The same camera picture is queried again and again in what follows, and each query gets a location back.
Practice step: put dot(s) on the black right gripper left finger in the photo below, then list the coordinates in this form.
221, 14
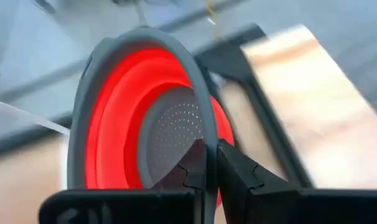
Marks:
191, 174

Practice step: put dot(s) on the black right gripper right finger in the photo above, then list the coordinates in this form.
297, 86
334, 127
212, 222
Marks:
238, 174

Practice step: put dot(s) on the red grey collapsible colander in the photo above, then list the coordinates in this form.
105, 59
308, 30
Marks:
114, 124

